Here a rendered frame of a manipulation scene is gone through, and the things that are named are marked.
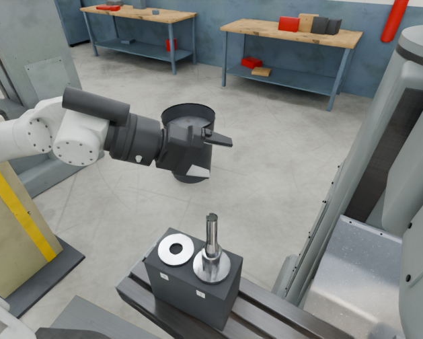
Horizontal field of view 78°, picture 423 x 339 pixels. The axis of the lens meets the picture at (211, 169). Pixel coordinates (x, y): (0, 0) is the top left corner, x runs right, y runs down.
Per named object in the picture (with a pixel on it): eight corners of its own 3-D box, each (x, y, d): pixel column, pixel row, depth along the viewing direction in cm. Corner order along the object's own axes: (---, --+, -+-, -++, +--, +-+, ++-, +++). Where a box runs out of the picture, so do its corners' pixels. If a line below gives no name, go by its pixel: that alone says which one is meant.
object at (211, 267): (198, 264, 63) (197, 251, 60) (212, 251, 65) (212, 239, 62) (211, 277, 60) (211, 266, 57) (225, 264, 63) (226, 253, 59)
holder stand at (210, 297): (222, 333, 69) (224, 298, 56) (153, 296, 77) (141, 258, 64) (239, 291, 78) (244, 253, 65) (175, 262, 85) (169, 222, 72)
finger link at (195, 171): (208, 167, 59) (183, 161, 57) (210, 179, 57) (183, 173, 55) (206, 171, 60) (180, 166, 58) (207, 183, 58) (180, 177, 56)
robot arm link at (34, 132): (107, 149, 45) (34, 163, 46) (115, 116, 51) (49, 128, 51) (88, 121, 40) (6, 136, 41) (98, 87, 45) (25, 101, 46)
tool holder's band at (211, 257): (197, 251, 60) (197, 249, 59) (212, 239, 62) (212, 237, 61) (211, 266, 57) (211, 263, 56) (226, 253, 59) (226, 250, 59)
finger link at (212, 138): (231, 150, 50) (202, 142, 48) (229, 138, 52) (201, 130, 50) (235, 144, 49) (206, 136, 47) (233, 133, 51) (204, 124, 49)
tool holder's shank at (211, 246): (202, 249, 59) (200, 216, 52) (212, 241, 61) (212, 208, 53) (211, 258, 57) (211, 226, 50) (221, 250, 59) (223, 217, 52)
